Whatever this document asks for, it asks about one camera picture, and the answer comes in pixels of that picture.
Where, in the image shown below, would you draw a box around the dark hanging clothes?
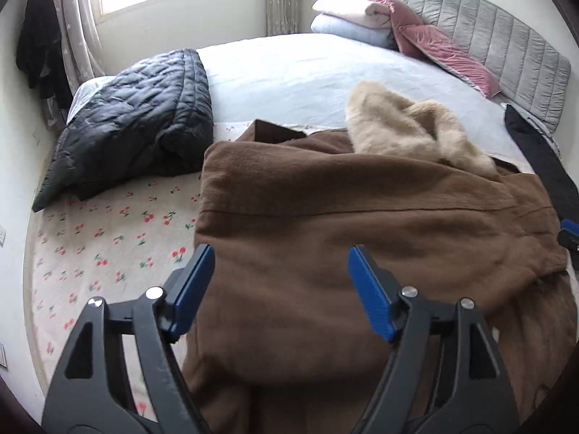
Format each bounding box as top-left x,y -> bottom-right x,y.
16,0 -> 75,112

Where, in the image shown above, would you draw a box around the dark quilted blanket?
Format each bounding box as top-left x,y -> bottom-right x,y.
31,48 -> 216,212

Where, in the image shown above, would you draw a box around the light blue pillow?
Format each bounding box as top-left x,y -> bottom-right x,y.
310,13 -> 399,50

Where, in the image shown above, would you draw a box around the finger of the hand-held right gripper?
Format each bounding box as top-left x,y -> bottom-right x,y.
557,219 -> 579,255

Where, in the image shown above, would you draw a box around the cherry print bed sheet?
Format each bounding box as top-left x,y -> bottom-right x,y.
25,120 -> 254,421

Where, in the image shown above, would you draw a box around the pink velvet pillow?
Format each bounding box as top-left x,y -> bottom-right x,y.
353,0 -> 426,55
398,24 -> 501,99

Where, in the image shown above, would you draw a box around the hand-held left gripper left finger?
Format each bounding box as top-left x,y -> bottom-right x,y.
41,243 -> 217,434

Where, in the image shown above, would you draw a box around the brown coat with fur collar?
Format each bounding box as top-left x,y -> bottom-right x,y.
181,80 -> 578,434

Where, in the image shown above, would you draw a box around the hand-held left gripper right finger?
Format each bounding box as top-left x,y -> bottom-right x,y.
347,244 -> 521,434

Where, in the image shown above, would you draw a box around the bed with light grey sheet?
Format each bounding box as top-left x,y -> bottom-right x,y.
22,31 -> 579,421

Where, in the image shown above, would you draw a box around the grey quilted headboard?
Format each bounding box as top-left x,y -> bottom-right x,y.
366,0 -> 571,133

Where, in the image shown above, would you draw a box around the white folded pillow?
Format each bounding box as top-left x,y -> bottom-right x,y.
312,0 -> 396,28

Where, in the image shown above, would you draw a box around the black garment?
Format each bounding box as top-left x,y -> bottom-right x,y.
503,104 -> 579,227

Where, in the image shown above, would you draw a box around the grey patterned curtain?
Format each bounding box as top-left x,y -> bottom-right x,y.
265,0 -> 302,37
50,0 -> 109,95

